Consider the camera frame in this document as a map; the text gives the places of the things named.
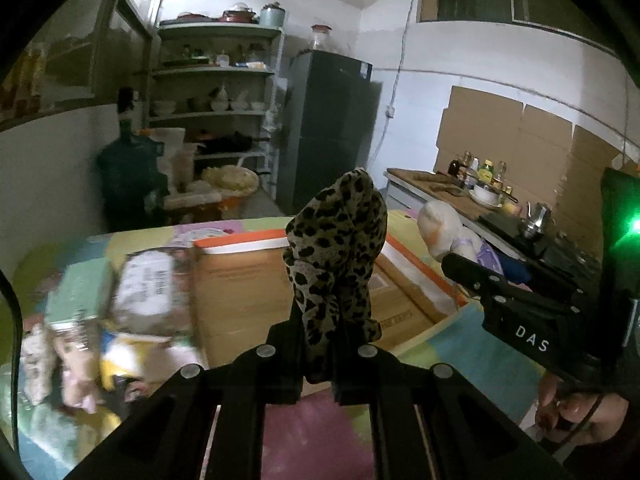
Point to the person's right hand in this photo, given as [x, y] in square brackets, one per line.
[581, 418]

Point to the dark grey refrigerator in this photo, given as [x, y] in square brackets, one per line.
[328, 118]

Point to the white floral cloth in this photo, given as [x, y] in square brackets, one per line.
[38, 360]

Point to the dark green water jug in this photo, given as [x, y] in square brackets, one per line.
[132, 187]

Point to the steel kettle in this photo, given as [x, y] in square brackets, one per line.
[536, 221]

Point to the floral tissue pack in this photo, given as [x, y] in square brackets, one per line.
[153, 293]

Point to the kitchen counter with wooden top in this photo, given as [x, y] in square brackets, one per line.
[411, 189]

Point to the orange rimmed cardboard box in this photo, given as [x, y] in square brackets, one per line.
[241, 289]

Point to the mint green box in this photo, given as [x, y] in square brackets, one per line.
[82, 295]

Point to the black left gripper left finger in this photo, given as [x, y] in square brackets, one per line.
[272, 372]

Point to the white plush toy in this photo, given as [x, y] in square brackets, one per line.
[443, 233]

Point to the glass jar on refrigerator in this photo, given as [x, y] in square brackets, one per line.
[321, 37]

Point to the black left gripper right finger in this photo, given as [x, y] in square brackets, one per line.
[370, 375]

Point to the white bowl on counter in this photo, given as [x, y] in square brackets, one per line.
[485, 195]

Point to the colourful cartoon play mat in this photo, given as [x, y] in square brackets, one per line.
[315, 438]

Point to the pink plush pig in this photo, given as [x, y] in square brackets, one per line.
[80, 357]

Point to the red lidded pot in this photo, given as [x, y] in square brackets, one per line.
[239, 13]

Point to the leopard print cloth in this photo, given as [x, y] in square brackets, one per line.
[333, 243]

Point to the white metal shelf rack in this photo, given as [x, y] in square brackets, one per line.
[221, 83]

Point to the yellow green bottle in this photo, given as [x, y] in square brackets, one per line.
[486, 172]

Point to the light blue pot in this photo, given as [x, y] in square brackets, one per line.
[272, 15]

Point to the woven basket with cloths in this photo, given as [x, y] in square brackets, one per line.
[232, 180]

